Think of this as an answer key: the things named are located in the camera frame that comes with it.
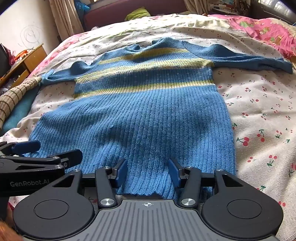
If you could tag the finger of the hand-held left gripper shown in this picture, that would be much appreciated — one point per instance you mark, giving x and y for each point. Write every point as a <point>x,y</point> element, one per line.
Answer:
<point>71,157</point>
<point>25,146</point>

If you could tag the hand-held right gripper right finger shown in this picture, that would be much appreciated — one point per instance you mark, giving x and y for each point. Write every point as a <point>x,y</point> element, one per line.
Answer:
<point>174,173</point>

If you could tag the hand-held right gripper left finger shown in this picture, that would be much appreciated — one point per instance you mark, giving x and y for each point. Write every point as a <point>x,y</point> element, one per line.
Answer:
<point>120,172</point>

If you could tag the blue yellow striped knit sweater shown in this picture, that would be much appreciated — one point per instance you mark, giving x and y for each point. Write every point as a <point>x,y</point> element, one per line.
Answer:
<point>143,111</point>

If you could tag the teal cloth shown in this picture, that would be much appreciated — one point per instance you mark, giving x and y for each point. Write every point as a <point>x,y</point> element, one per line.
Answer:
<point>20,113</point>

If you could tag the orange fuzzy cloth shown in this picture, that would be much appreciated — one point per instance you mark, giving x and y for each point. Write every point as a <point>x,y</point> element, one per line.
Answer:
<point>8,233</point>

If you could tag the beige plaid cloth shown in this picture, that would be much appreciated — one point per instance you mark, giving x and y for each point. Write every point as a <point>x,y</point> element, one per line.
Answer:
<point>16,95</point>

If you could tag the dark monitor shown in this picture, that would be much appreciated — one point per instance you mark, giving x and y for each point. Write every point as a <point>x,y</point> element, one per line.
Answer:
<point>4,60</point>

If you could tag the wooden desk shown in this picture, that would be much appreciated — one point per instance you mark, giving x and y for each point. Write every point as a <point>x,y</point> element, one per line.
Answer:
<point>34,56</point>

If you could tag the pink floral bed sheet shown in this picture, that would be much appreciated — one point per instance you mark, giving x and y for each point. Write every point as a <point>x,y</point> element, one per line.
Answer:
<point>57,53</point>

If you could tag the white cherry print bed sheet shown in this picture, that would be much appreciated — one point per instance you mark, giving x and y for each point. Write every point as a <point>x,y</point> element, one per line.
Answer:
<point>259,111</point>

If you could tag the beige curtain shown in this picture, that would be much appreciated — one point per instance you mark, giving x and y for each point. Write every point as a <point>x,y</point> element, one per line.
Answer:
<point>196,5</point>
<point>66,16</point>

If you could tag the maroon sofa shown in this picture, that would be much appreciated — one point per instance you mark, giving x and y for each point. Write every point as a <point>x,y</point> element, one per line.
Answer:
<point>104,19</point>

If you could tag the blue plastic bag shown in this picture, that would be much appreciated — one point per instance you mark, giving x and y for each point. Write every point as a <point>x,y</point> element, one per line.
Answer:
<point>81,5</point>

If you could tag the green cloth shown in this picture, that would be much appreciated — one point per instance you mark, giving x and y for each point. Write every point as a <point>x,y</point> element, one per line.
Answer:
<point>138,14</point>

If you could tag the pink floral quilt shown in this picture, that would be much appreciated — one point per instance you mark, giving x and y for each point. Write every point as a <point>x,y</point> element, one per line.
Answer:
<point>266,30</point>

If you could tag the dark wooden headboard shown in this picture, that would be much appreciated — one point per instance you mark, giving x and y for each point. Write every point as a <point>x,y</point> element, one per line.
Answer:
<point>272,9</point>

